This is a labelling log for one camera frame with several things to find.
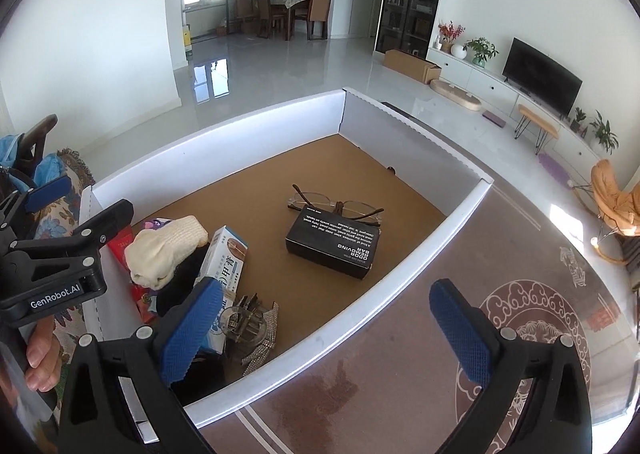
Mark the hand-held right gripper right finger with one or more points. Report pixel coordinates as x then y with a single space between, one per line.
460 334

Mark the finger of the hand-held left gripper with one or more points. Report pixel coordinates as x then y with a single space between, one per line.
47 194
107 224

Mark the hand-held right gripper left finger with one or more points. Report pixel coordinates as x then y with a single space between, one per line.
190 329

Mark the red tube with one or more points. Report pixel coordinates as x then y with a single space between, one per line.
120 246

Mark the black velvet hair bow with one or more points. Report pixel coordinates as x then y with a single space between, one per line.
182 279

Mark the purple toy figure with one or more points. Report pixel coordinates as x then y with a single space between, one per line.
160 223

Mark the clear hair claw clip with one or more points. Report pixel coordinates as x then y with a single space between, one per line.
245 324

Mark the cream knit cloth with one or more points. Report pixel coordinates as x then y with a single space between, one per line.
160 249

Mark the rhinestone bow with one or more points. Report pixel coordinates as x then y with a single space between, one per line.
270 324

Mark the white blue ointment box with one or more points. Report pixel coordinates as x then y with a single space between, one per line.
227 254

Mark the white cardboard box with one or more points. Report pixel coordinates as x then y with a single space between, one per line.
415 259

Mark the black rectangular box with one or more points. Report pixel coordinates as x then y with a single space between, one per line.
330 244

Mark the clear frame glasses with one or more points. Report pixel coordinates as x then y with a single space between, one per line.
345 208

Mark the dark patterned desktop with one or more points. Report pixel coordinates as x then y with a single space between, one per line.
390 384

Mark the person's left hand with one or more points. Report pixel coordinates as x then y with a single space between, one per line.
47 359

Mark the blue cloth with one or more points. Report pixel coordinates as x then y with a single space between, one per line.
50 168

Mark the dark wooden chair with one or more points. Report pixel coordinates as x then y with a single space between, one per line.
42 128

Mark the purple floor mat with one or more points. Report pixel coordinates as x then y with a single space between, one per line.
554 167

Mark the orange lounge chair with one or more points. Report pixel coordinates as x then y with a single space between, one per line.
607 194

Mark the dark floor pad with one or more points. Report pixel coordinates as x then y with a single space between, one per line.
494 118

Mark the orange bench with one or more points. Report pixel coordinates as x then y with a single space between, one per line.
537 118

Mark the beige oval floor board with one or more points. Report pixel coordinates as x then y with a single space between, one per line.
456 94

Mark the small potted plant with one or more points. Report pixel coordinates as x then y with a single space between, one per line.
578 118

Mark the large potted plant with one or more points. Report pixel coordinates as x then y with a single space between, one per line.
603 131

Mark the wooden dining chair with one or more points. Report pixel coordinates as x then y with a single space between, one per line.
245 13
263 13
319 13

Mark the white television cabinet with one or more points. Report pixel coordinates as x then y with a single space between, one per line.
475 76

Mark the black television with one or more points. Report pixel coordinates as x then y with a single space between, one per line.
542 76

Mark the brown cardboard box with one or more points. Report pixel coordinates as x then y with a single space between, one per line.
412 64

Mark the white round vase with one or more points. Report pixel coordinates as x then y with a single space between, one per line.
458 50

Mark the wooden dining table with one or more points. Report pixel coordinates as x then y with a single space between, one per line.
290 6

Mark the green leafy potted plant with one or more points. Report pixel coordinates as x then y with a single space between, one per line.
481 49

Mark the red flowers in vase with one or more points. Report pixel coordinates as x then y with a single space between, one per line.
450 31

